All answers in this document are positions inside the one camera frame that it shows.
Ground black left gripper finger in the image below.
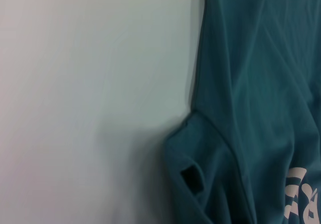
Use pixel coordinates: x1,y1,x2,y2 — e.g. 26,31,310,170
180,167,206,195

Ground teal FREE! print t-shirt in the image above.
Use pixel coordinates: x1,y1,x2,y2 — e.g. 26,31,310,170
163,0,321,224

